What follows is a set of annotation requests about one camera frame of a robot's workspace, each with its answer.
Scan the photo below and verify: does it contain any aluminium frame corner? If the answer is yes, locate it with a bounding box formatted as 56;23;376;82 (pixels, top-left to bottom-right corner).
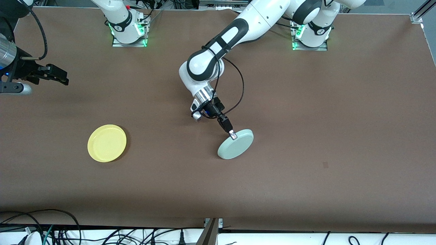
410;0;436;24

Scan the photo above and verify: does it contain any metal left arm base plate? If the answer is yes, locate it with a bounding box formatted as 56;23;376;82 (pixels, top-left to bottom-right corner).
291;19;328;51

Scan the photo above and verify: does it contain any white lower shelf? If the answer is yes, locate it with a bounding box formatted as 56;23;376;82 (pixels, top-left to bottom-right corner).
0;227;436;245

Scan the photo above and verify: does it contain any green cable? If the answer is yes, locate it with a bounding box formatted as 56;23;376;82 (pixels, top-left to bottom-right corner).
43;225;55;245

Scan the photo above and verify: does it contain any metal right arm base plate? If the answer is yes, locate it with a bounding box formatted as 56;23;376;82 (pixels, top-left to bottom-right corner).
111;15;148;48

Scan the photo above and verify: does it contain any black looped cable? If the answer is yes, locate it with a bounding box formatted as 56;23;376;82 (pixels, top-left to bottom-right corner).
0;209;81;245

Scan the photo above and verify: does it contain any aluminium profile bar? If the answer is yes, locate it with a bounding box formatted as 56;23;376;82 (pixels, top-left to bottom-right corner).
196;218;223;245

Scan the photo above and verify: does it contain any yellow plate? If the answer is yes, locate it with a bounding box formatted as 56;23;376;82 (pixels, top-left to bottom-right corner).
87;124;127;163

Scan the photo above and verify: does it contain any grey power strip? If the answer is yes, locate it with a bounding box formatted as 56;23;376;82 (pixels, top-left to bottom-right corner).
199;0;249;11

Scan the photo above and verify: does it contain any pale green plate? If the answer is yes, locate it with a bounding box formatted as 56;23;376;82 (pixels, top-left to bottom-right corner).
217;128;254;160

